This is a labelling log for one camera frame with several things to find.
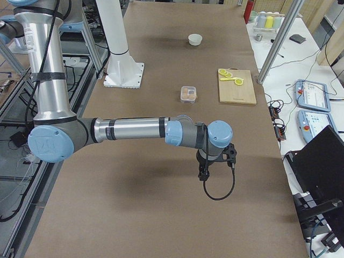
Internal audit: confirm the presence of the dark grey pad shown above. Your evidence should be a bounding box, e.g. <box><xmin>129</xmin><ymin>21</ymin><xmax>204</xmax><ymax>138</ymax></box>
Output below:
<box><xmin>289</xmin><ymin>34</ymin><xmax>306</xmax><ymax>44</ymax></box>

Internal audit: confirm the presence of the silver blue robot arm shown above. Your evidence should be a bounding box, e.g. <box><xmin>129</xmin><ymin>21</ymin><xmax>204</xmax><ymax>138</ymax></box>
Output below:
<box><xmin>12</xmin><ymin>1</ymin><xmax>237</xmax><ymax>181</ymax></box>

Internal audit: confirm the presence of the aluminium frame post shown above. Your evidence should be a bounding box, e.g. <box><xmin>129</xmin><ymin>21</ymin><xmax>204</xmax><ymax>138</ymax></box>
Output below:
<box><xmin>257</xmin><ymin>0</ymin><xmax>305</xmax><ymax>85</ymax></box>

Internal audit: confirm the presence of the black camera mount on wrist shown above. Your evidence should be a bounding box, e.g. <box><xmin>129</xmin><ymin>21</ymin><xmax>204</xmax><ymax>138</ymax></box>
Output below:
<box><xmin>215</xmin><ymin>143</ymin><xmax>237</xmax><ymax>169</ymax></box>

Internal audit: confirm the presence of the white bowl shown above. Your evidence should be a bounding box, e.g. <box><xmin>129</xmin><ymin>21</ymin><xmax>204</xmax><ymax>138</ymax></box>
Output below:
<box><xmin>188</xmin><ymin>33</ymin><xmax>203</xmax><ymax>46</ymax></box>

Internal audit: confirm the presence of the lemon slice by knife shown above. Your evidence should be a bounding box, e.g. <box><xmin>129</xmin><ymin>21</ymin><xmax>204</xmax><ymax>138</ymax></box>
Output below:
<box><xmin>234</xmin><ymin>77</ymin><xmax>244</xmax><ymax>85</ymax></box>

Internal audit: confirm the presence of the lower teach pendant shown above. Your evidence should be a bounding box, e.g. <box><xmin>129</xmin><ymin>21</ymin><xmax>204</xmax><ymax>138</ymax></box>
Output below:
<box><xmin>297</xmin><ymin>110</ymin><xmax>338</xmax><ymax>143</ymax></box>

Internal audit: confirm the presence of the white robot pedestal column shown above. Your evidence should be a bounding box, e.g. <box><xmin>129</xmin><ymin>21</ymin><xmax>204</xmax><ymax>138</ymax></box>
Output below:
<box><xmin>96</xmin><ymin>0</ymin><xmax>145</xmax><ymax>89</ymax></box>

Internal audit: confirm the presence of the black laptop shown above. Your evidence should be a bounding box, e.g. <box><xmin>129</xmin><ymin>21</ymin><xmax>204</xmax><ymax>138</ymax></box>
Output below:
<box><xmin>286</xmin><ymin>125</ymin><xmax>343</xmax><ymax>245</ymax></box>

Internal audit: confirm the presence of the teach pendant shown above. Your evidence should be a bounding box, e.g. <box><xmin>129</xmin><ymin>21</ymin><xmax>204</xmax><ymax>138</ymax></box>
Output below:
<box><xmin>295</xmin><ymin>80</ymin><xmax>331</xmax><ymax>112</ymax></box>
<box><xmin>297</xmin><ymin>110</ymin><xmax>338</xmax><ymax>143</ymax></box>

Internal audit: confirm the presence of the clear plastic egg box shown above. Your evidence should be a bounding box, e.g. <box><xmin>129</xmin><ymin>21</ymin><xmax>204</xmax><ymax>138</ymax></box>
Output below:
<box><xmin>180</xmin><ymin>85</ymin><xmax>197</xmax><ymax>104</ymax></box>

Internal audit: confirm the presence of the black power strip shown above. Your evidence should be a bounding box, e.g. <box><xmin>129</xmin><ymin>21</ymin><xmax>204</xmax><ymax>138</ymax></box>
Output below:
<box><xmin>268</xmin><ymin>105</ymin><xmax>286</xmax><ymax>142</ymax></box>

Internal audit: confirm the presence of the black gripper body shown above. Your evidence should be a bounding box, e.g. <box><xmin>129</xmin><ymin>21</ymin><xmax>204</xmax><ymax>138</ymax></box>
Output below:
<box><xmin>196</xmin><ymin>150</ymin><xmax>219</xmax><ymax>168</ymax></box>

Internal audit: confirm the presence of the small metal cup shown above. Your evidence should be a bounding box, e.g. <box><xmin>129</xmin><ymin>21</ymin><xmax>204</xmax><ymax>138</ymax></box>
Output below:
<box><xmin>254</xmin><ymin>33</ymin><xmax>263</xmax><ymax>42</ymax></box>

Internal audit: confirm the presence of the upper teach pendant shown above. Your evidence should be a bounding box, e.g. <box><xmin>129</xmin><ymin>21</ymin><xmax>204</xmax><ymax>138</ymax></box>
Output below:
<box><xmin>295</xmin><ymin>80</ymin><xmax>331</xmax><ymax>112</ymax></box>

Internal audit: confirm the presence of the red bottle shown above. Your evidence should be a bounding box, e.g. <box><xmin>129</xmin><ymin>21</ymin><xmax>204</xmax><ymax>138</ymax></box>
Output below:
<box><xmin>243</xmin><ymin>0</ymin><xmax>255</xmax><ymax>24</ymax></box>

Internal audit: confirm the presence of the tray of coloured cups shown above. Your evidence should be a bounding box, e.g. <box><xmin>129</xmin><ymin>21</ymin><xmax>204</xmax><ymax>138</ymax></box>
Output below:
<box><xmin>253</xmin><ymin>11</ymin><xmax>285</xmax><ymax>33</ymax></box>

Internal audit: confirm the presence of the wooden cutting board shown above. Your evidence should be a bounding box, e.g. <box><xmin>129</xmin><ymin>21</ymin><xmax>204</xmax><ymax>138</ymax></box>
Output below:
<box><xmin>218</xmin><ymin>68</ymin><xmax>257</xmax><ymax>105</ymax></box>

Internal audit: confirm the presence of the black looped wrist cable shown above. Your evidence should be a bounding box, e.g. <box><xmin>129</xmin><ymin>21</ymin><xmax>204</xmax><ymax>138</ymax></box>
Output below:
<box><xmin>202</xmin><ymin>161</ymin><xmax>236</xmax><ymax>200</ymax></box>

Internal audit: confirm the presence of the black stand beside laptop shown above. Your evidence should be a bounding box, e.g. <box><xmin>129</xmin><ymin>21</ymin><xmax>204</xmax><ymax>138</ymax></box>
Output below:
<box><xmin>293</xmin><ymin>193</ymin><xmax>343</xmax><ymax>253</ymax></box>

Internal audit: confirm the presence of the yellow plastic knife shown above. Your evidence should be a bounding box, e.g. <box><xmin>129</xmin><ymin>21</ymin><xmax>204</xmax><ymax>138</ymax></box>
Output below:
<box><xmin>219</xmin><ymin>77</ymin><xmax>237</xmax><ymax>81</ymax></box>

